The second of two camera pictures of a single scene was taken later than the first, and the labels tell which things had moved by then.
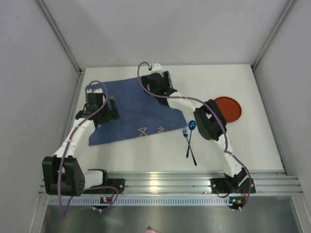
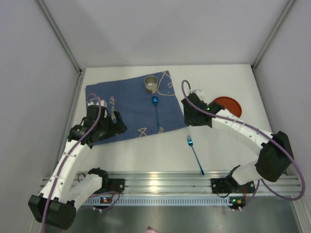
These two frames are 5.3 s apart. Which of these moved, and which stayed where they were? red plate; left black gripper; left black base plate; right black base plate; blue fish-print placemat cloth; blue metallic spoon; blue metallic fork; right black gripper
Moved: blue metallic fork; blue metallic spoon; left black gripper; right black gripper
Stayed: red plate; left black base plate; blue fish-print placemat cloth; right black base plate
